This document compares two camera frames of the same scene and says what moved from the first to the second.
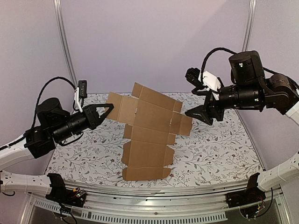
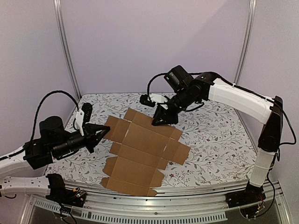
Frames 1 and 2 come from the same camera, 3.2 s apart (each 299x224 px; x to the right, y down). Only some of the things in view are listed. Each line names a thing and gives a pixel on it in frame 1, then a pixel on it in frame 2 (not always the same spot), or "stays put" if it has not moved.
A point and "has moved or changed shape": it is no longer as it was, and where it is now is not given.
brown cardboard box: [156, 119] has moved or changed shape
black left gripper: [91, 115] to [92, 139]
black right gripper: [212, 108] to [167, 113]
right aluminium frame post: [249, 24] stays put
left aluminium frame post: [58, 10] stays put
